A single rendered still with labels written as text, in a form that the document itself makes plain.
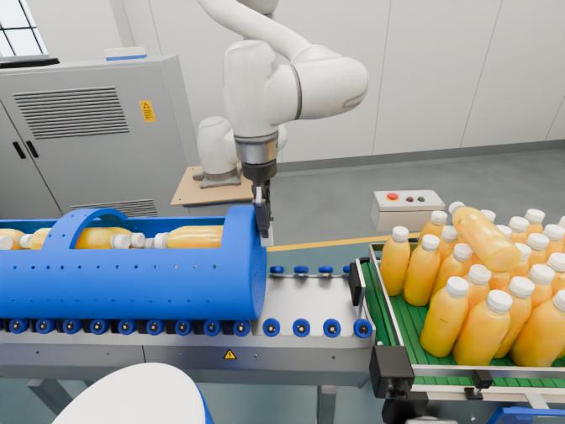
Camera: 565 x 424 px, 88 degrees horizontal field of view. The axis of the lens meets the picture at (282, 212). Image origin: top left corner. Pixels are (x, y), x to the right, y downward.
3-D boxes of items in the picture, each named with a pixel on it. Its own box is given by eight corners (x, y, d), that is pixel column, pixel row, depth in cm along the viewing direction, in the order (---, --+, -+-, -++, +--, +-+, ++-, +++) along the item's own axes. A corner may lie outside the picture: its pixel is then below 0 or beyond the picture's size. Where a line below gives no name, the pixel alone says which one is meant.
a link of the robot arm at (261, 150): (279, 123, 62) (281, 150, 65) (237, 124, 62) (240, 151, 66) (277, 137, 54) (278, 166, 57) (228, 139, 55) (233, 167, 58)
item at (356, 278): (346, 290, 86) (350, 258, 79) (355, 290, 86) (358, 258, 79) (351, 319, 78) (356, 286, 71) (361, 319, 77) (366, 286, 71)
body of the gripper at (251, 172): (274, 165, 58) (277, 204, 63) (277, 149, 65) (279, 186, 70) (237, 166, 58) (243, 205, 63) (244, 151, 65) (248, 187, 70)
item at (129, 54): (111, 61, 205) (107, 48, 201) (147, 58, 209) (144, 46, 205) (107, 62, 195) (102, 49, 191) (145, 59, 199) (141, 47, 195)
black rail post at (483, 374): (463, 389, 64) (474, 368, 60) (477, 389, 64) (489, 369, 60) (467, 400, 62) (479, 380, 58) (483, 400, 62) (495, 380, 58)
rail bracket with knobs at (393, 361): (366, 362, 70) (371, 336, 65) (396, 363, 70) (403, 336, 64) (375, 407, 62) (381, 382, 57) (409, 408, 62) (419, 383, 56)
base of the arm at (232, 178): (197, 172, 143) (194, 161, 140) (242, 168, 144) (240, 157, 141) (190, 190, 128) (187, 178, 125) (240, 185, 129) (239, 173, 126)
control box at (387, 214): (370, 215, 106) (373, 190, 100) (427, 214, 104) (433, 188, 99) (376, 231, 97) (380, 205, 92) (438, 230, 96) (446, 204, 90)
